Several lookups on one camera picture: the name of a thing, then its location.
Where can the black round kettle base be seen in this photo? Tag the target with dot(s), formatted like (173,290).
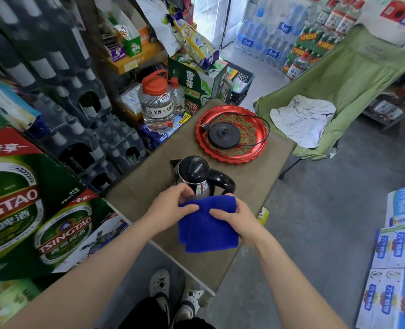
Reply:
(224,136)

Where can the person's right forearm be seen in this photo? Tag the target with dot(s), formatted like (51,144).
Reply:
(291,287)

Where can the steel electric kettle black lid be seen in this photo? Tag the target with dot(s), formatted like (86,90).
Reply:
(197,173)

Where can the yellow shelf board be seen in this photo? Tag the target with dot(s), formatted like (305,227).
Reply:
(137,58)

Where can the person's right white clog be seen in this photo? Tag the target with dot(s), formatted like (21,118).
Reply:
(192,299)

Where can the stack of water bottle packs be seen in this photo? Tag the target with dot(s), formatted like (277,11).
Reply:
(267,37)

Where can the small clear bottle red cap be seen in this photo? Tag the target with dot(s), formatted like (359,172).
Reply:
(177,97)

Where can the row of white-label bottles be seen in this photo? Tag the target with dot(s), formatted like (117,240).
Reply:
(339,17)

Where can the black plastic crate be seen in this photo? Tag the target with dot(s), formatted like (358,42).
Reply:
(242,87)

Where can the large clear jug red cap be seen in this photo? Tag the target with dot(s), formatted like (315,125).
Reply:
(156,106)

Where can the person's black trousers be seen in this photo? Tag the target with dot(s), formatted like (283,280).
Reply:
(147,315)

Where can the stack of dark bottle packs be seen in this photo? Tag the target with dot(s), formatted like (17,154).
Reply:
(51,82)

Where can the person's left white clog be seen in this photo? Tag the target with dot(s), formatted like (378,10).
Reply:
(159,282)

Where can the stack of green bottle packs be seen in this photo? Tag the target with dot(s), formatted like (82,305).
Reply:
(308,47)

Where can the person's left hand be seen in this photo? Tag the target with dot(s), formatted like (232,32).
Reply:
(164,208)

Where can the brown table cover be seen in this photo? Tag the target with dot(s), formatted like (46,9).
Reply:
(154,178)

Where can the person's left forearm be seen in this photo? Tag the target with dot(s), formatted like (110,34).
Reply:
(85,274)

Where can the person's right hand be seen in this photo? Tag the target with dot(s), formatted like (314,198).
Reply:
(247,224)

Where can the red patterned round tray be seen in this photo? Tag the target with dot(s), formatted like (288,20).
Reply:
(248,152)

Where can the purple white small box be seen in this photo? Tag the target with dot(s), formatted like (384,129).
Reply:
(115,53)

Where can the person's white clog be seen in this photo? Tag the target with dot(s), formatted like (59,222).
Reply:
(192,299)
(159,282)

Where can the blue cardboard box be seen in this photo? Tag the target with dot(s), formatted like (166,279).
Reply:
(154,138)

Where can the red packaged goods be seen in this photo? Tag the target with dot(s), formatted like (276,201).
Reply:
(396,10)

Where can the small green beer carton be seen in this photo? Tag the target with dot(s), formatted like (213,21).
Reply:
(68,232)

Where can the hanging white paper sheet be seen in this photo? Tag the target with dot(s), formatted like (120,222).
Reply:
(156,23)

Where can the single clear white-label bottle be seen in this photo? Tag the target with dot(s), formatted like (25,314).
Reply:
(296,66)

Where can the yellow packet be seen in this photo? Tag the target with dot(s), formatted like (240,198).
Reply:
(263,215)

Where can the green tea box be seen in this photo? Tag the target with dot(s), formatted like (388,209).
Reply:
(193,82)

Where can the blue microfibre cloth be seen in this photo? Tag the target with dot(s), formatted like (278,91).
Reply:
(205,232)

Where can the crumpled white cloth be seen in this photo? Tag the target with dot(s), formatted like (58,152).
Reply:
(303,119)

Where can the low shelf of packaged goods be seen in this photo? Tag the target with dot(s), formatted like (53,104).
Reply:
(391,107)

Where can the person's right thumb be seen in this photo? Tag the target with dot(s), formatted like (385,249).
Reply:
(221,214)

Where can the person's left thumb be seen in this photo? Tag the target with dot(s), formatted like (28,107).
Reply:
(190,209)

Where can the green folding camp chair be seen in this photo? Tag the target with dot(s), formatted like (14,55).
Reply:
(356,75)

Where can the yellow green snack packets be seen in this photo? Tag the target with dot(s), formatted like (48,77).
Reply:
(195,41)

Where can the large green beer carton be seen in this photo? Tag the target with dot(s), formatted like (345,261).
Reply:
(20,202)

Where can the green white small box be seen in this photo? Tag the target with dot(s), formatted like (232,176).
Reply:
(130,41)

